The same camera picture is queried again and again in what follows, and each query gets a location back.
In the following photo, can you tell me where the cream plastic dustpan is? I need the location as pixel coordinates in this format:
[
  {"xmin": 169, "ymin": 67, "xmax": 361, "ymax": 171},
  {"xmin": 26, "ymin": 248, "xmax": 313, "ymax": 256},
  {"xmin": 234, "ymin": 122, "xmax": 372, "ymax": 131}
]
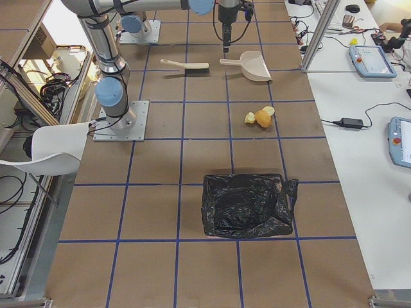
[{"xmin": 220, "ymin": 51, "xmax": 272, "ymax": 81}]

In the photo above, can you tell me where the cream hand brush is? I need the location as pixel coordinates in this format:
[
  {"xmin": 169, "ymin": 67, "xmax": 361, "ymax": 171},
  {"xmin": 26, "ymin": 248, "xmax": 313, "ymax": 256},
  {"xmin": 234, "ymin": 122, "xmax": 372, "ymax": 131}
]
[{"xmin": 160, "ymin": 59, "xmax": 209, "ymax": 74}]

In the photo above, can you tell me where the pale yellow peel piece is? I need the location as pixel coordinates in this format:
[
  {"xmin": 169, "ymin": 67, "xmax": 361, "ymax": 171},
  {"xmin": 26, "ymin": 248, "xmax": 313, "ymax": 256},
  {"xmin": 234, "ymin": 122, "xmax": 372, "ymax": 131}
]
[{"xmin": 244, "ymin": 112, "xmax": 256, "ymax": 124}]

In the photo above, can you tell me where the bin with black bag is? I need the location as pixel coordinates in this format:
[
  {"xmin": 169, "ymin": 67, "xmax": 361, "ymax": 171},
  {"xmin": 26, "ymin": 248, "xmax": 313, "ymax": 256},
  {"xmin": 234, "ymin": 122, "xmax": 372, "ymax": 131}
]
[{"xmin": 201, "ymin": 173, "xmax": 299, "ymax": 239}]

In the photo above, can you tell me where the black computer mouse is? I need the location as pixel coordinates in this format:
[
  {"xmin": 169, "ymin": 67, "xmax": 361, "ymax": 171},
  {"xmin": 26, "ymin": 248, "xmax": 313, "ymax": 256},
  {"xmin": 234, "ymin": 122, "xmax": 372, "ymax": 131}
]
[{"xmin": 345, "ymin": 4, "xmax": 360, "ymax": 13}]

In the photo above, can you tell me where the blue teach pendant upper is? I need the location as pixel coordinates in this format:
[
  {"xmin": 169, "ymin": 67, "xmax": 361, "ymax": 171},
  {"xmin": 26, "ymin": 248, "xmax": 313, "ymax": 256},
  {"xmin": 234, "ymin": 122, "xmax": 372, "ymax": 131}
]
[{"xmin": 349, "ymin": 45, "xmax": 397, "ymax": 78}]

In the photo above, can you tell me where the blue teach pendant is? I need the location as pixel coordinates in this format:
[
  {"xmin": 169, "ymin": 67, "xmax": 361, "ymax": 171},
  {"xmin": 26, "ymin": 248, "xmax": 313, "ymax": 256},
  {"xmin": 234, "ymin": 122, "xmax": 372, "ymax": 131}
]
[
  {"xmin": 388, "ymin": 117, "xmax": 410, "ymax": 168},
  {"xmin": 349, "ymin": 45, "xmax": 397, "ymax": 78}
]

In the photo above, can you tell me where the black power adapter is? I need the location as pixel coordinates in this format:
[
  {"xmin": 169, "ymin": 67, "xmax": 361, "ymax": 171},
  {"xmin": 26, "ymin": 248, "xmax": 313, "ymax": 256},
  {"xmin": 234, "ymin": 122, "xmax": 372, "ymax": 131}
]
[{"xmin": 339, "ymin": 117, "xmax": 364, "ymax": 129}]

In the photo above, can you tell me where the blue teach pendant lower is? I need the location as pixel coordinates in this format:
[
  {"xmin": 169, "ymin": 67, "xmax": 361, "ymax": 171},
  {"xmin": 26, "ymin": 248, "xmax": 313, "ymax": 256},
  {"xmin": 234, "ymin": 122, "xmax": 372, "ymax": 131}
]
[{"xmin": 388, "ymin": 117, "xmax": 410, "ymax": 168}]

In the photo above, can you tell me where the white plastic chair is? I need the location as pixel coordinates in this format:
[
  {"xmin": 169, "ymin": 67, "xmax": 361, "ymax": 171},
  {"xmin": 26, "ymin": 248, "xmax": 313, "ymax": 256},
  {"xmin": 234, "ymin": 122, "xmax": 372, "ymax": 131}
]
[{"xmin": 1, "ymin": 122, "xmax": 89, "ymax": 179}]

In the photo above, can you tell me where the aluminium frame post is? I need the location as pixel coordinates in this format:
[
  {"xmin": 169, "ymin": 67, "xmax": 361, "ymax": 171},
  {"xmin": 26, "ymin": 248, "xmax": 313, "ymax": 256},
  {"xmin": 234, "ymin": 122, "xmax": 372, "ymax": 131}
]
[{"xmin": 301, "ymin": 0, "xmax": 340, "ymax": 73}]

